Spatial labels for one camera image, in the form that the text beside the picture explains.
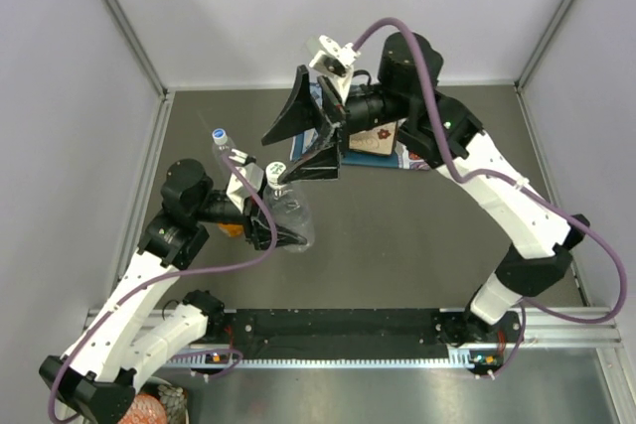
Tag blue white bottle cap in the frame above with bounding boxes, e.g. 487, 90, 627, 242
212, 128, 228, 144

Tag aluminium frame rail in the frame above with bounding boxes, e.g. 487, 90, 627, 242
74, 307, 636, 351

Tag blue patterned placemat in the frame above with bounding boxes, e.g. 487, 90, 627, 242
290, 82, 430, 171

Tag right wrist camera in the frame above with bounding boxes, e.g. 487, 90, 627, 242
306, 35, 360, 99

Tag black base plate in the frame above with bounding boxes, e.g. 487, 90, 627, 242
195, 308, 521, 358

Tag orange juice bottle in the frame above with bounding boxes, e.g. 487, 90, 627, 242
218, 223, 244, 238

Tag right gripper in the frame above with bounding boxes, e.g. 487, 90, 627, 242
263, 68, 413, 186

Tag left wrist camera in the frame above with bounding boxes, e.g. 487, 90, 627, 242
226, 148, 264, 212

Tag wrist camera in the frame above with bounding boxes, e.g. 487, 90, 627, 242
306, 35, 360, 99
226, 148, 264, 212

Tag small white bottle cap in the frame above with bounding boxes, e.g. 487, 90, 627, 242
265, 161, 286, 187

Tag clear plastic bottle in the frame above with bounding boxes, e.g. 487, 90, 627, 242
212, 133, 236, 173
263, 181, 315, 253

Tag grey cable duct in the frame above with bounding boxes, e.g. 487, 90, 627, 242
160, 348, 505, 371

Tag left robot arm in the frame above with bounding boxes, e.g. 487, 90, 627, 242
39, 151, 306, 423

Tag stacked patterned bowls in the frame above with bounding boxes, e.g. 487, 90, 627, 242
119, 376, 190, 424

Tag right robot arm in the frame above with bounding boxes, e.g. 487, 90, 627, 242
261, 33, 584, 345

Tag square floral plate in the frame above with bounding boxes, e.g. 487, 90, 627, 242
349, 122, 399, 157

